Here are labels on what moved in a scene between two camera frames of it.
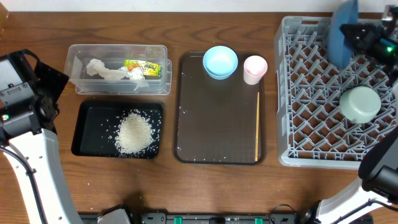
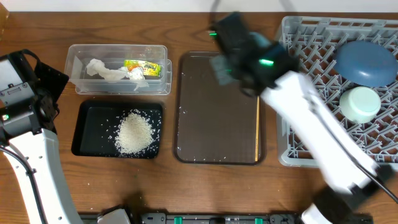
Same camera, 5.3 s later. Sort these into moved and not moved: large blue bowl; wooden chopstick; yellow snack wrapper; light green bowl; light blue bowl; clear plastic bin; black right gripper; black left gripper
Moved: black right gripper; light blue bowl; large blue bowl
Not moved: light green bowl; clear plastic bin; wooden chopstick; yellow snack wrapper; black left gripper
